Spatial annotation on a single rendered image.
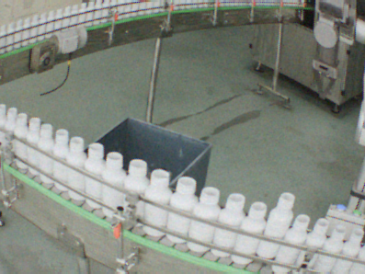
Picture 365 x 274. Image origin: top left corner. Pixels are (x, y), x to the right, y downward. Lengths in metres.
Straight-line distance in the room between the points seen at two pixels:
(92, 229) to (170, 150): 0.63
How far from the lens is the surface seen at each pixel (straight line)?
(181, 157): 1.86
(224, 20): 3.71
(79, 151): 1.28
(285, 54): 5.07
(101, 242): 1.34
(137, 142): 1.92
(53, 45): 2.58
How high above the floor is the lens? 1.79
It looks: 28 degrees down
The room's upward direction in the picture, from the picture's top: 8 degrees clockwise
